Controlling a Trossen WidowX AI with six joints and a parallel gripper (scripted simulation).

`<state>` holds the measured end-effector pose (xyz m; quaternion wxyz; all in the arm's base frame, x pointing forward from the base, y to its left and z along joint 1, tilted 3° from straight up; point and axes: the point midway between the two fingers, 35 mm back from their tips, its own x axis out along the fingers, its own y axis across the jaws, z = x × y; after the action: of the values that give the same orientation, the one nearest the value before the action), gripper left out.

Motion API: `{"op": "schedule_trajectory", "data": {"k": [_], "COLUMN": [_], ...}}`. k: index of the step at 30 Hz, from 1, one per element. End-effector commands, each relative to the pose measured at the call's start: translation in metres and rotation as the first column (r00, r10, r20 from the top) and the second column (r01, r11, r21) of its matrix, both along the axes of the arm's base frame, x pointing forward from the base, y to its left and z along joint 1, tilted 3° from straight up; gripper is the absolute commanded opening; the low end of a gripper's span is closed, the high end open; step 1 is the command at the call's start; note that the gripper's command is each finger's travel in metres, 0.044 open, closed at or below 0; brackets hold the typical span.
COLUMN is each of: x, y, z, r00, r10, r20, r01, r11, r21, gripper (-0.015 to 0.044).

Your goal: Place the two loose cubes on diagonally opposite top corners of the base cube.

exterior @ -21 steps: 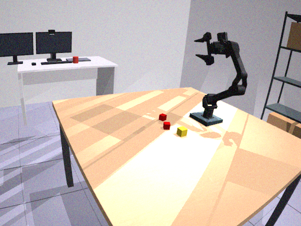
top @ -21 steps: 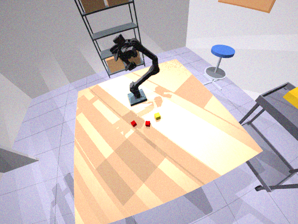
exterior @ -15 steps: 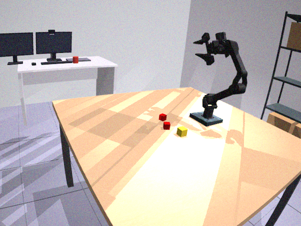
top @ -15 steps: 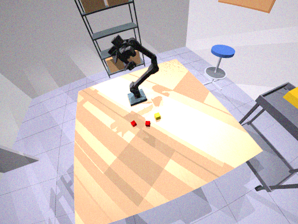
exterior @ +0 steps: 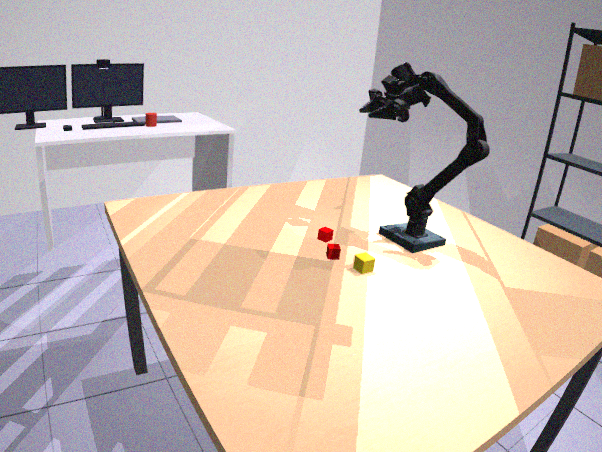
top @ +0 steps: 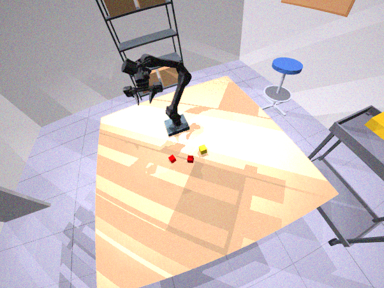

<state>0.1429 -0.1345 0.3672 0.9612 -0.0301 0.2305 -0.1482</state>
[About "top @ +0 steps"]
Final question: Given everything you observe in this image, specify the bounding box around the red cube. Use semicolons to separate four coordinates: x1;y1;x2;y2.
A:
169;155;176;164
187;155;194;163

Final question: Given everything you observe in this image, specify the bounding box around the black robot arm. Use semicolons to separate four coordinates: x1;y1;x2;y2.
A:
121;54;192;127

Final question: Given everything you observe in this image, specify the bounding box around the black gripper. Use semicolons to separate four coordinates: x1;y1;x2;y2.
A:
123;82;163;106

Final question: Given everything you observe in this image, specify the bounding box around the yellow cube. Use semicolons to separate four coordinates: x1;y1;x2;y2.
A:
199;145;207;154

